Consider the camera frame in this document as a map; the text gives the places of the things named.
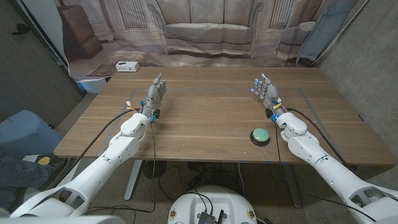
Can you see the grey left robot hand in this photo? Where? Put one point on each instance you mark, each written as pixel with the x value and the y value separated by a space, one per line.
pixel 153 96

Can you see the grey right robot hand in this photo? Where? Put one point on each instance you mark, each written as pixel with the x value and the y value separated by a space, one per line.
pixel 270 91

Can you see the green push button black base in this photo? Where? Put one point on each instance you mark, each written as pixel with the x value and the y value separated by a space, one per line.
pixel 260 135

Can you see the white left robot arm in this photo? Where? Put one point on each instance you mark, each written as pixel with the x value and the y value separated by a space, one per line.
pixel 93 177

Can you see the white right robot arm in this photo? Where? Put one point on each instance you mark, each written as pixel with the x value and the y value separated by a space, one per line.
pixel 335 174

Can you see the white power box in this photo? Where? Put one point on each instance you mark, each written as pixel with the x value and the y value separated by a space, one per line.
pixel 127 66

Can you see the round black floor fan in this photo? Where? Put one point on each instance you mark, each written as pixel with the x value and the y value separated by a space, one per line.
pixel 158 169

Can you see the printed living room backdrop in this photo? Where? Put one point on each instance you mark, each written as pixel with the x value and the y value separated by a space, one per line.
pixel 208 31

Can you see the white table leg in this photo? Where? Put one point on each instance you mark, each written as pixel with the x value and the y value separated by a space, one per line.
pixel 133 180

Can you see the grey table leg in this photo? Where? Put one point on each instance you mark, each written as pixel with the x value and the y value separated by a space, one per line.
pixel 292 186

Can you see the black shoe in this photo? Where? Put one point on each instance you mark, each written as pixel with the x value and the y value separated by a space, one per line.
pixel 57 168

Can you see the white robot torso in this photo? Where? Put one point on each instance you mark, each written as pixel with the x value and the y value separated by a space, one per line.
pixel 214 199

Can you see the white mat yellow foot marks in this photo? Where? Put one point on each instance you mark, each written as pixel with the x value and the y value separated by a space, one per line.
pixel 43 160

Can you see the black electronics module on torso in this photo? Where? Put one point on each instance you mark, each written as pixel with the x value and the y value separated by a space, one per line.
pixel 206 217

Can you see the blue plastic bin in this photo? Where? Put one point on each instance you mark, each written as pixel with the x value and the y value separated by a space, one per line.
pixel 21 133

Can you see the person's leg in jeans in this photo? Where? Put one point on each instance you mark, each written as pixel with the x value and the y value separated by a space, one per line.
pixel 18 177

